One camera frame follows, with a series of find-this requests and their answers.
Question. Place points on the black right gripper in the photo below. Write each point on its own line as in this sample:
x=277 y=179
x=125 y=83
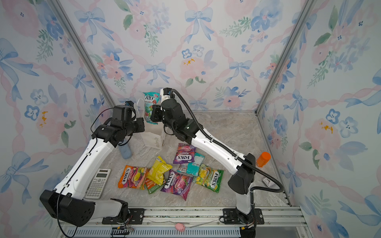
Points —
x=158 y=109

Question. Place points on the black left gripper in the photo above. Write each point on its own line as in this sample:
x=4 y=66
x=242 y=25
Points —
x=141 y=120

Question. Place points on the green red Fox's candy bag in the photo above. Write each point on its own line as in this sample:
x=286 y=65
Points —
x=150 y=99

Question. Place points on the white printed paper bag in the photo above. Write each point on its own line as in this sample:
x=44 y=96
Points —
x=154 y=134

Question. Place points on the purple fox's candy bag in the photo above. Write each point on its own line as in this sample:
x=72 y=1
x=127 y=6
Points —
x=177 y=184
x=185 y=154

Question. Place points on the teal snack packet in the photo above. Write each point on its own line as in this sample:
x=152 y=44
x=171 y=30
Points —
x=192 y=168

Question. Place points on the green yellow Fox's candy bag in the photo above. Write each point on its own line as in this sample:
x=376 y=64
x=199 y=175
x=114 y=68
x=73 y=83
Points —
x=209 y=178

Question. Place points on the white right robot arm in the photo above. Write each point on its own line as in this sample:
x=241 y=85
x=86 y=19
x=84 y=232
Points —
x=241 y=167

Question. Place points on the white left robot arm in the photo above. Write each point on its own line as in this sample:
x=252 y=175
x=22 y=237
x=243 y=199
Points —
x=66 y=202

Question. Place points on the orange Fox's candy bag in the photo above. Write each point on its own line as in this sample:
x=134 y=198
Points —
x=133 y=177

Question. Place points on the yellow snack bag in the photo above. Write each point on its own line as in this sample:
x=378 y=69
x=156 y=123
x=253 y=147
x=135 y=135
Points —
x=157 y=171

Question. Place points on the light blue oval object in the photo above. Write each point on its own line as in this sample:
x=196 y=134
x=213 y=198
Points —
x=125 y=151

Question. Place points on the green orange snack packet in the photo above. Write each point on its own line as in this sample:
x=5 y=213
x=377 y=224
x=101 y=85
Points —
x=152 y=187

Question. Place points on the white scientific calculator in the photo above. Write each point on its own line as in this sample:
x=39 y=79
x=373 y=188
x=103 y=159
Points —
x=97 y=185

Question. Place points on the orange pill bottle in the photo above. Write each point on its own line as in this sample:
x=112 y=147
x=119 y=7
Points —
x=263 y=159

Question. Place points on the pink small ball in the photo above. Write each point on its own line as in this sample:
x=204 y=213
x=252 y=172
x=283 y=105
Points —
x=180 y=227

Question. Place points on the small white card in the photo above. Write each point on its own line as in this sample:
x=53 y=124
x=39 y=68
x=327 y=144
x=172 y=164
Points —
x=269 y=183

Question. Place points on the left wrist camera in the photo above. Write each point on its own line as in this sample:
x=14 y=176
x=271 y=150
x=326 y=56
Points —
x=130 y=104

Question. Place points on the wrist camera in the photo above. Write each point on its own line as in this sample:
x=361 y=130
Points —
x=166 y=93
x=130 y=104

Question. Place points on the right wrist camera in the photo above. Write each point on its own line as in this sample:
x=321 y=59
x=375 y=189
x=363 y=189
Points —
x=166 y=93

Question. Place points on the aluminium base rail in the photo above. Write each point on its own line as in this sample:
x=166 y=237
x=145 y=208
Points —
x=200 y=222

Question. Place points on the aluminium enclosure frame post left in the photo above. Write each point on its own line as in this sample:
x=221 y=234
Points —
x=63 y=18

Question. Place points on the aluminium enclosure frame post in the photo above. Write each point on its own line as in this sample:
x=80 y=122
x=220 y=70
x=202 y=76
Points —
x=296 y=31
x=63 y=18

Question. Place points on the aluminium enclosure frame post right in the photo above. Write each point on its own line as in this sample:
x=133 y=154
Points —
x=296 y=31

